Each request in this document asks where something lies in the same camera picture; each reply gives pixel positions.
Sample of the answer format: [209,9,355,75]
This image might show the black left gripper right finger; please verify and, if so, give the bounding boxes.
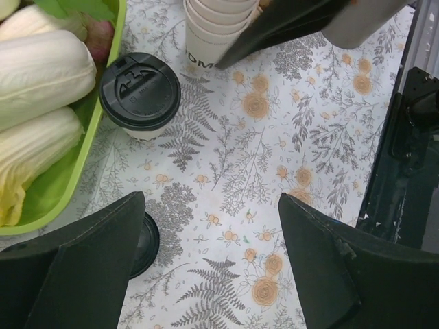
[278,193,438,329]

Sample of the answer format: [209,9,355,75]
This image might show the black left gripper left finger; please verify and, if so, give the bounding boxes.
[1,192,145,328]

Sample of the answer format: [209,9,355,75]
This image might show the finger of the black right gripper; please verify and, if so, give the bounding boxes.
[215,0,350,69]

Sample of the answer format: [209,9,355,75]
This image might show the stack of white paper cups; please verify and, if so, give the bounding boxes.
[183,0,259,69]

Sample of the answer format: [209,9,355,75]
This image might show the black plastic cup lid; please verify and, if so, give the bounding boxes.
[99,52,181,132]

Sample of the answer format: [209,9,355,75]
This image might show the white paper coffee cup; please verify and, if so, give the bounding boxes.
[123,126,166,142]

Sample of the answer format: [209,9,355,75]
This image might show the grey cylindrical holder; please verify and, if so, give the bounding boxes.
[322,0,408,49]

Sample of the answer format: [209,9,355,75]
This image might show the green plastic tray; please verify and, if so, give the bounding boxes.
[1,1,126,236]

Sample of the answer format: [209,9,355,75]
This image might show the black base bar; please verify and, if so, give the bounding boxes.
[356,67,438,254]

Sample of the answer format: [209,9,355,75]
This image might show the floral table mat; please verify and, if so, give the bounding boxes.
[34,0,418,329]

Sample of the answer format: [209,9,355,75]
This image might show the green bok choy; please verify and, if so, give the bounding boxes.
[34,0,115,21]

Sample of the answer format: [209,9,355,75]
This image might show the green napa cabbage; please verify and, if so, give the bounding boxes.
[1,5,97,130]

